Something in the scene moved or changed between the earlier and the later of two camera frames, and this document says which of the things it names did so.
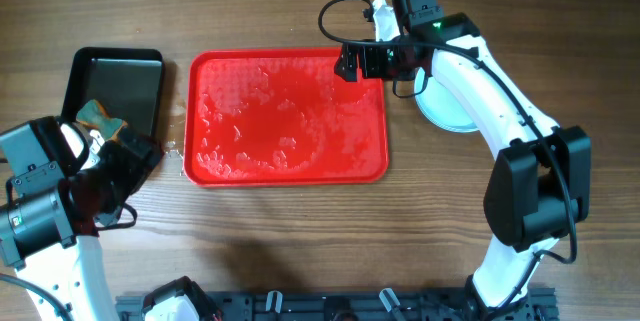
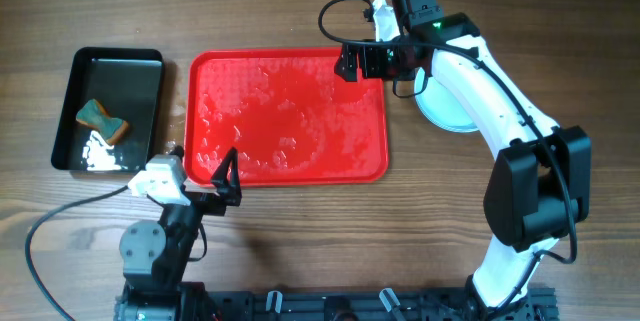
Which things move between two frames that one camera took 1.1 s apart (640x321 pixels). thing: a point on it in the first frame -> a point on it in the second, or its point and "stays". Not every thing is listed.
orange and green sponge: (93, 114) stays
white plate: (439, 105) stays
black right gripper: (370, 68) stays
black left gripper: (136, 164) -> (228, 186)
